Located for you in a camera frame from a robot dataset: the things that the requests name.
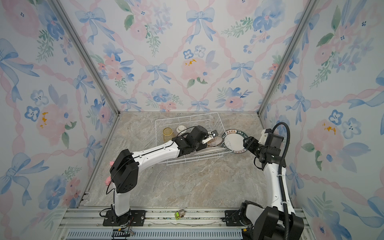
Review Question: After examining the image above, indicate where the plate green rim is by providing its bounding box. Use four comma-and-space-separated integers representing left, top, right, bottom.
222, 133, 246, 154
224, 129, 249, 142

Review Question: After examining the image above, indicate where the plate with orange pattern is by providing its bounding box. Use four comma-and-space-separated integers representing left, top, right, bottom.
207, 136, 224, 148

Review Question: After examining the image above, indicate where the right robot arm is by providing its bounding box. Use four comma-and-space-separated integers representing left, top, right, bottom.
239, 129, 305, 240

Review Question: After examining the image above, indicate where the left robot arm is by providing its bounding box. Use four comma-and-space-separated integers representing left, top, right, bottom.
109, 126, 218, 218

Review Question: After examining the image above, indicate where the striped ceramic bowl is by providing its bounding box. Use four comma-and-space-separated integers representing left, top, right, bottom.
176, 125, 187, 135

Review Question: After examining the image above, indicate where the front white plate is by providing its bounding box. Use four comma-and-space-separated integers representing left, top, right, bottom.
193, 147, 227, 156

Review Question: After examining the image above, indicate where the yellow glass cup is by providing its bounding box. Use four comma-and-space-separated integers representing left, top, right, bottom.
163, 128, 175, 143

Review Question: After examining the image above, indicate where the green yellow toy car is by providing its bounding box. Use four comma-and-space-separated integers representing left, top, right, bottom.
175, 209, 186, 220

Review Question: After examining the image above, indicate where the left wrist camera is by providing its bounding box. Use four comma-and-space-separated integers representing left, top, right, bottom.
210, 130, 219, 138

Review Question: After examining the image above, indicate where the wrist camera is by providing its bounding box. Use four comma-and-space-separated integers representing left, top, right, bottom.
210, 130, 219, 138
259, 129, 284, 148

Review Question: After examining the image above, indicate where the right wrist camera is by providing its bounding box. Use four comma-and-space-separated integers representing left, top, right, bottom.
259, 129, 284, 148

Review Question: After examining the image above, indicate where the white wire dish rack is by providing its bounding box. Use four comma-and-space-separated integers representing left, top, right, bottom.
155, 113, 232, 165

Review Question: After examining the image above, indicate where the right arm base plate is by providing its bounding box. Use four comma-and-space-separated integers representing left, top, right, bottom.
222, 210, 250, 227

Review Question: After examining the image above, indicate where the black corrugated cable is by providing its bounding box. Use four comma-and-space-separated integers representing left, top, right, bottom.
271, 121, 293, 240

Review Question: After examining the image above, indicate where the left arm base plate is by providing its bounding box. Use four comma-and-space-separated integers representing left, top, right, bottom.
103, 210, 147, 227

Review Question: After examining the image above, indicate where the left aluminium corner post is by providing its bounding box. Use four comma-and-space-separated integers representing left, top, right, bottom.
47, 0, 121, 116

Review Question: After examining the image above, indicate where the aluminium corner post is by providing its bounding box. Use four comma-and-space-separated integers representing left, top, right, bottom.
47, 0, 121, 116
257, 0, 318, 118

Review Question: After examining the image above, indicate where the right aluminium corner post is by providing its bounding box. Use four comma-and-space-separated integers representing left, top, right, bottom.
257, 0, 318, 118

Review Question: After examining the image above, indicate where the aluminium front rail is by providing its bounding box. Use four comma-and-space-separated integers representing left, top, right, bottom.
56, 206, 313, 240

